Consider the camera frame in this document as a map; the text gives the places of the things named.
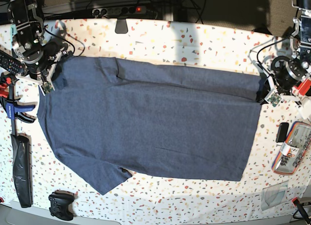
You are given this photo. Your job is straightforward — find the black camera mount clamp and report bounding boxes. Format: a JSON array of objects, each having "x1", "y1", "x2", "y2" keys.
[{"x1": 115, "y1": 19, "x2": 128, "y2": 34}]

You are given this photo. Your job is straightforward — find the red clamp piece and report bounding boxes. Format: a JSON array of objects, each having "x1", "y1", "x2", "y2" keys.
[{"x1": 0, "y1": 77, "x2": 12, "y2": 98}]

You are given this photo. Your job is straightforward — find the blue grey T-shirt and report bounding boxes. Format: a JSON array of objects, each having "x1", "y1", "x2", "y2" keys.
[{"x1": 37, "y1": 57, "x2": 261, "y2": 194}]

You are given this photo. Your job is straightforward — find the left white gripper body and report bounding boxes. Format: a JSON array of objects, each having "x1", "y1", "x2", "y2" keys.
[{"x1": 264, "y1": 75, "x2": 304, "y2": 107}]

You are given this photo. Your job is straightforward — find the red black clamp handle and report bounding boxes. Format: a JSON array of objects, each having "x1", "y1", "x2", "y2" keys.
[{"x1": 292, "y1": 197, "x2": 311, "y2": 225}]

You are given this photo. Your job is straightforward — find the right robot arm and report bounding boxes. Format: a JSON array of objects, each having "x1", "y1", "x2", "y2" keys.
[{"x1": 7, "y1": 0, "x2": 69, "y2": 95}]

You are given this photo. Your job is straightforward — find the striped transparent pencil case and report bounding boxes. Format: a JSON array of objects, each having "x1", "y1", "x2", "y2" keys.
[{"x1": 272, "y1": 121, "x2": 311, "y2": 175}]

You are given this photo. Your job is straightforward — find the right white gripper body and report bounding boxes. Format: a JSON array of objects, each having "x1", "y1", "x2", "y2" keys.
[{"x1": 17, "y1": 50, "x2": 72, "y2": 96}]

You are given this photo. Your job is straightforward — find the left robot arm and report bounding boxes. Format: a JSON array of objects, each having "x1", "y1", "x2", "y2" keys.
[{"x1": 257, "y1": 0, "x2": 311, "y2": 108}]

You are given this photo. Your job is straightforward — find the black TV remote control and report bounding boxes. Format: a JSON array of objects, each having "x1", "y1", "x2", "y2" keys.
[{"x1": 0, "y1": 51, "x2": 26, "y2": 75}]

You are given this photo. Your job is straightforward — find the small black box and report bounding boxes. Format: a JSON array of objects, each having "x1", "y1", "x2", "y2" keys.
[{"x1": 276, "y1": 122, "x2": 289, "y2": 143}]

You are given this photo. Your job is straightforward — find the black red clamp tool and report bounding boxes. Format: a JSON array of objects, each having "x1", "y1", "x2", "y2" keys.
[{"x1": 292, "y1": 79, "x2": 311, "y2": 96}]

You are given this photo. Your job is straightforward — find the clear plastic bag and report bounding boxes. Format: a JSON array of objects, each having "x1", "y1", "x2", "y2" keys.
[{"x1": 260, "y1": 181, "x2": 289, "y2": 211}]

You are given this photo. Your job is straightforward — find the black game controller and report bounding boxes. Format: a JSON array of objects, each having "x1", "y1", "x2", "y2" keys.
[{"x1": 49, "y1": 192, "x2": 75, "y2": 221}]

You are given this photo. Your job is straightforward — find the blue black bar clamp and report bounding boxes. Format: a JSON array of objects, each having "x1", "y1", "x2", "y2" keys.
[{"x1": 0, "y1": 73, "x2": 35, "y2": 136}]

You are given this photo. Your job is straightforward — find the light blue highlighter marker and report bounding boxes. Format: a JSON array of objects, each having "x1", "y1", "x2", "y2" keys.
[{"x1": 11, "y1": 24, "x2": 17, "y2": 36}]

